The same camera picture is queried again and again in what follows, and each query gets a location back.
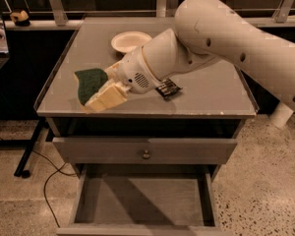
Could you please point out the metal window railing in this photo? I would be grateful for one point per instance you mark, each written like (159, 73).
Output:
(105, 9)

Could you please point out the yellow and black tape dispenser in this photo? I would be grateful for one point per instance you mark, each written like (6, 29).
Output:
(20, 18)

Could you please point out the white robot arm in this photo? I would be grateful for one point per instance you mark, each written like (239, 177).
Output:
(204, 32)

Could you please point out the round metal drawer knob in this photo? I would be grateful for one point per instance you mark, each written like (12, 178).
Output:
(146, 155)

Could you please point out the black table leg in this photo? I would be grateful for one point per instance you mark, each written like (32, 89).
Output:
(20, 170)

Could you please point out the grey open middle drawer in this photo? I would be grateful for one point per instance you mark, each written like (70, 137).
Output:
(143, 200)

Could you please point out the green and yellow sponge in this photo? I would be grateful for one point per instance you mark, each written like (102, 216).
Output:
(89, 83)

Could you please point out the black snack bar wrapper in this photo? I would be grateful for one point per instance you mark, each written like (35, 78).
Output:
(167, 89)

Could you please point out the grey drawer cabinet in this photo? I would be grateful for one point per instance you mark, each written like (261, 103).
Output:
(213, 103)

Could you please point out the white paper bowl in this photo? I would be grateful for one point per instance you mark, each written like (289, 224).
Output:
(127, 41)

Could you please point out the grey top drawer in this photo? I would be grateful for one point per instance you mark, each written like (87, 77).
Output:
(129, 150)

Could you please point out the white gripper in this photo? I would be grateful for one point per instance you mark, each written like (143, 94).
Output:
(133, 72)

